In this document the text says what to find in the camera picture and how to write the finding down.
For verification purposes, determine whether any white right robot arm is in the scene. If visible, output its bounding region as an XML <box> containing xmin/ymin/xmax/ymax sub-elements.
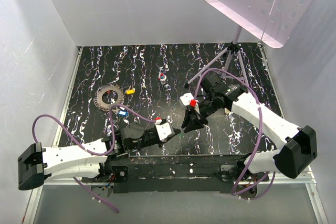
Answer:
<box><xmin>180</xmin><ymin>73</ymin><xmax>318</xmax><ymax>181</ymax></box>

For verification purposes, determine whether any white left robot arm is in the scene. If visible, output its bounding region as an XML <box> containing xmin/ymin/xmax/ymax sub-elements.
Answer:
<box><xmin>18</xmin><ymin>121</ymin><xmax>181</xmax><ymax>190</ymax></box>

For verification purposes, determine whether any black base board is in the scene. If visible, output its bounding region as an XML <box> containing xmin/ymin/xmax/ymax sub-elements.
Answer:
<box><xmin>82</xmin><ymin>154</ymin><xmax>243</xmax><ymax>194</ymax></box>

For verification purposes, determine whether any lilac music stand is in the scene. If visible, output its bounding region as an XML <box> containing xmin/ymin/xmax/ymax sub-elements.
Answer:
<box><xmin>184</xmin><ymin>0</ymin><xmax>334</xmax><ymax>88</ymax></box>

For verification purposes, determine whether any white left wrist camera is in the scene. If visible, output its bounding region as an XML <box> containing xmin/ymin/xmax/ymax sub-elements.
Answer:
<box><xmin>155</xmin><ymin>117</ymin><xmax>175</xmax><ymax>143</ymax></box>

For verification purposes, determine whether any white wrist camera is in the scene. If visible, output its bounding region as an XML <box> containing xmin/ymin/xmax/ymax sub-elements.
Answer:
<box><xmin>179</xmin><ymin>93</ymin><xmax>198</xmax><ymax>110</ymax></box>
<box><xmin>155</xmin><ymin>117</ymin><xmax>175</xmax><ymax>143</ymax></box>

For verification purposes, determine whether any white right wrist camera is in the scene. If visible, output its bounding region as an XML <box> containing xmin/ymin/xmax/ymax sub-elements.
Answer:
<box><xmin>179</xmin><ymin>93</ymin><xmax>198</xmax><ymax>110</ymax></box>

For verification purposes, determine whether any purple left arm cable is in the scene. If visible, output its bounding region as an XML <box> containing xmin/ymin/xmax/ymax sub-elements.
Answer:
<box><xmin>31</xmin><ymin>104</ymin><xmax>158</xmax><ymax>214</ymax></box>

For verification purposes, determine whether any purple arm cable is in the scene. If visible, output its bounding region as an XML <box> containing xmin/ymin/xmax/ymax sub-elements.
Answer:
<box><xmin>193</xmin><ymin>68</ymin><xmax>276</xmax><ymax>199</ymax></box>
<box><xmin>31</xmin><ymin>104</ymin><xmax>158</xmax><ymax>214</ymax></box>

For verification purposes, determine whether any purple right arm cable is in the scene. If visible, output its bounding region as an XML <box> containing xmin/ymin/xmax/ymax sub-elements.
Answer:
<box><xmin>193</xmin><ymin>68</ymin><xmax>276</xmax><ymax>199</ymax></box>

